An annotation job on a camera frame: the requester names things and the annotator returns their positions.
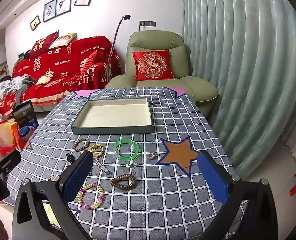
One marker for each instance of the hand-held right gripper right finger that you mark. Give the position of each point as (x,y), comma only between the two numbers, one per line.
(211,177)

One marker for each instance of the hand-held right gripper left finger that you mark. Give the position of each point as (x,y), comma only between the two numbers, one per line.
(79,177)

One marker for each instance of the black hair clip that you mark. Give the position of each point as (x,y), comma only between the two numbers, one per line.
(70,158)

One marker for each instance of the grey tray with cream lining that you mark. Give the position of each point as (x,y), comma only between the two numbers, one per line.
(113,115)

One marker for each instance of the silver metal clip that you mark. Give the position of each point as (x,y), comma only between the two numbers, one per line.
(103,167)

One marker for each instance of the yellow bangle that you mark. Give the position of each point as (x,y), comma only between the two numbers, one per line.
(101,152)

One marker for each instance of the orange star patch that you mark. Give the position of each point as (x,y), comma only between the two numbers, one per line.
(178,156)

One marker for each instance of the orange gift box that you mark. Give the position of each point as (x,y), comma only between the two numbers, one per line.
(2,137)

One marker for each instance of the blue round tin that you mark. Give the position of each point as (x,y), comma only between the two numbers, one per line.
(25,133)

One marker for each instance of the heart charm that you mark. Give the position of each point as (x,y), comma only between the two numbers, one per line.
(151,156)

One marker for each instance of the dark printed box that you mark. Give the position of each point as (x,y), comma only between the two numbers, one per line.
(25,115)

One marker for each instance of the pink star patch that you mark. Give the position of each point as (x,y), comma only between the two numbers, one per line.
(176,91)
(84,94)

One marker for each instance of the pile of grey clothes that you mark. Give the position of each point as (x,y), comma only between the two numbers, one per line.
(12,85)

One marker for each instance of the beige plush item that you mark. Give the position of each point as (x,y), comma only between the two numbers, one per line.
(44,80)

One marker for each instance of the pale green curtain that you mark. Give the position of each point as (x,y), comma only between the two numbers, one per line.
(238,67)

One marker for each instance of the red printed sofa blanket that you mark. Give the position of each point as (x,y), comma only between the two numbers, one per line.
(68,62)

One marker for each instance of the plain red cushion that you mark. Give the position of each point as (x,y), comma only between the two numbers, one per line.
(91,60)

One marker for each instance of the red embroidered cushion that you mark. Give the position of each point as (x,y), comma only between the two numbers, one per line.
(153,65)

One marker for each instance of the white and green printed cushion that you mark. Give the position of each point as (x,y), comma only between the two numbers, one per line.
(64,40)

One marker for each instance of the red lettered cushion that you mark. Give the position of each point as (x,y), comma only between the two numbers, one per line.
(42,43)

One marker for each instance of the floor lamp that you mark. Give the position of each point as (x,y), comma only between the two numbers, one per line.
(116,33)

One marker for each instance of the green armchair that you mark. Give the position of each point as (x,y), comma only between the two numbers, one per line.
(153,41)

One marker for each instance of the small black picture frame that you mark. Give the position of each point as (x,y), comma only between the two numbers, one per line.
(35,23)

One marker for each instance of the wall socket panel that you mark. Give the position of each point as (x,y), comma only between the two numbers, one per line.
(148,24)

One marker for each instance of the black portrait picture frame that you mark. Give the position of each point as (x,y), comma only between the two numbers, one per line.
(50,10)
(63,3)

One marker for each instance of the black certificate picture frame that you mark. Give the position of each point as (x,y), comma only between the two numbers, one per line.
(83,0)

